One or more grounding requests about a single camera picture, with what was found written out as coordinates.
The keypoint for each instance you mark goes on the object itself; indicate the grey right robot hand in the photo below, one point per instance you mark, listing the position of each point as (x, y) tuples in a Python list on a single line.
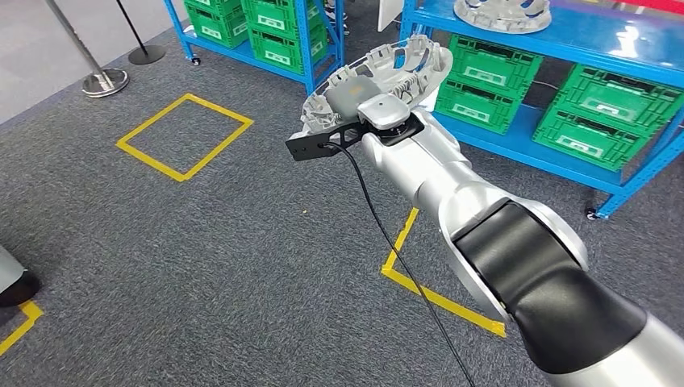
[(350, 96)]

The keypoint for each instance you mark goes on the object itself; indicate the grey plastic wheel cover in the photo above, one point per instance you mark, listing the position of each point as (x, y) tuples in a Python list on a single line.
[(502, 21), (438, 66)]

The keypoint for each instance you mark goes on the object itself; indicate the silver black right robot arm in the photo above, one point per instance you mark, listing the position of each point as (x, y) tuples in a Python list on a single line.
[(422, 165)]

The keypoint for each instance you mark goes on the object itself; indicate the blue metal shelf rack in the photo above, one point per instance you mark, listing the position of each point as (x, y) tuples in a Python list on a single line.
[(305, 48), (598, 42)]

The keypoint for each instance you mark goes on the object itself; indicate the person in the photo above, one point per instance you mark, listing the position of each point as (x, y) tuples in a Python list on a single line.
[(21, 288), (327, 13)]

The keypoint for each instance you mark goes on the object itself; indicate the white cabinet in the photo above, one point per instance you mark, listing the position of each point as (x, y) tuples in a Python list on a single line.
[(390, 13)]

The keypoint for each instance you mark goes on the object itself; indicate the black stanchion with round base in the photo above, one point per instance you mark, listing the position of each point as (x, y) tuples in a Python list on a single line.
[(147, 54)]

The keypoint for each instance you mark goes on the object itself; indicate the silver stanchion with round base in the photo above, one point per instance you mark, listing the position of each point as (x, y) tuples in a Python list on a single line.
[(104, 83)]

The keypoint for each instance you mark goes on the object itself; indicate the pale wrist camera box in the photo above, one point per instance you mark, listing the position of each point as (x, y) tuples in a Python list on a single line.
[(383, 111)]

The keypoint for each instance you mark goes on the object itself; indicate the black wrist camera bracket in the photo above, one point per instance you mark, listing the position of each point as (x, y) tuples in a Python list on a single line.
[(307, 147)]

